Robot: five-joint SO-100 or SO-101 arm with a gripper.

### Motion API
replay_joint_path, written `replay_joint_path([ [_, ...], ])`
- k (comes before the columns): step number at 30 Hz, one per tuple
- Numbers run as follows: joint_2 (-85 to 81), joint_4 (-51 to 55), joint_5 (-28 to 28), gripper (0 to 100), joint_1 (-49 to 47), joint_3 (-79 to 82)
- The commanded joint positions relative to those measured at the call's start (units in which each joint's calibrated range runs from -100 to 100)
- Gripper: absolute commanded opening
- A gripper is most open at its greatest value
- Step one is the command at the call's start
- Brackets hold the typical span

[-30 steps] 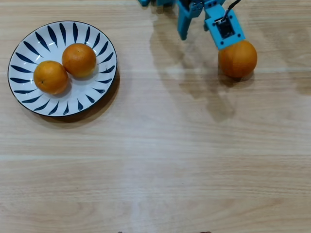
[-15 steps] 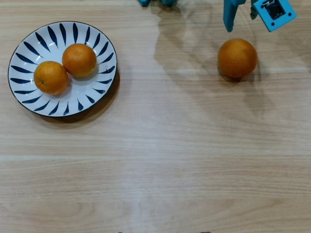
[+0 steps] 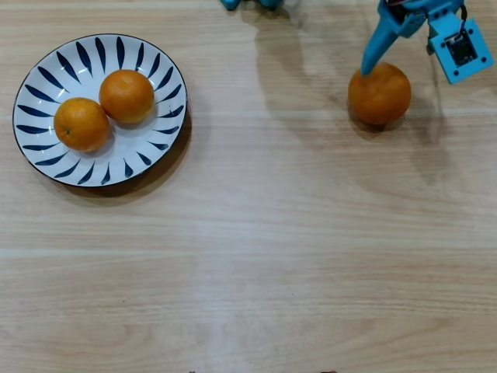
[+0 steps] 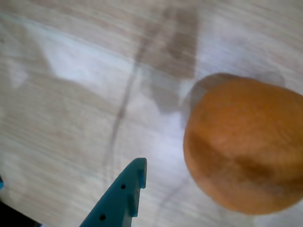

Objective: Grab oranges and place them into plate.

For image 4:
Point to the large orange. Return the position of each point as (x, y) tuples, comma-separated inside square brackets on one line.
[(243, 142)]

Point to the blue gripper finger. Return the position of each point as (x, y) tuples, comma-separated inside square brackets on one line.
[(116, 203)]

